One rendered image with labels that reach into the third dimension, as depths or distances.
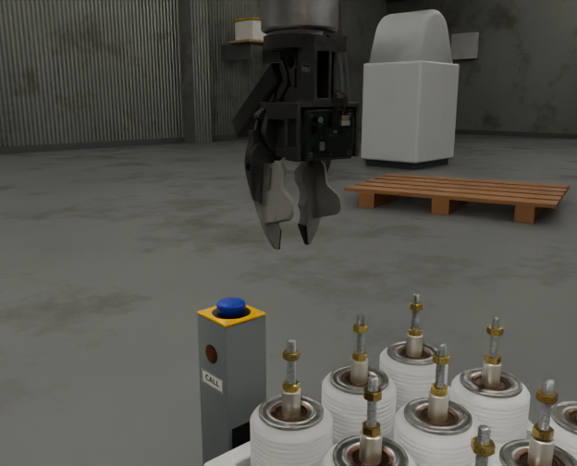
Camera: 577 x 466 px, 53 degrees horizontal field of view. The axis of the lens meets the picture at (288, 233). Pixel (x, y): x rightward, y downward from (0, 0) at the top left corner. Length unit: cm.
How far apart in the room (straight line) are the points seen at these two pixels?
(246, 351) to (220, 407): 9
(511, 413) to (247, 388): 34
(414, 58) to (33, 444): 456
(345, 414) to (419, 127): 453
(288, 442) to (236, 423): 19
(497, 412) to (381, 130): 469
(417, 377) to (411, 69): 450
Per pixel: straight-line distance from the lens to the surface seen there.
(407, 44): 531
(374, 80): 539
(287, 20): 56
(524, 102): 1064
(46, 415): 127
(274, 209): 58
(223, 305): 79
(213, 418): 86
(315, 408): 70
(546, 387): 62
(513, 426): 78
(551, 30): 1058
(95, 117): 789
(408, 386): 82
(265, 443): 67
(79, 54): 784
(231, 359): 79
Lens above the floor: 60
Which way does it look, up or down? 13 degrees down
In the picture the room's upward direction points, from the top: straight up
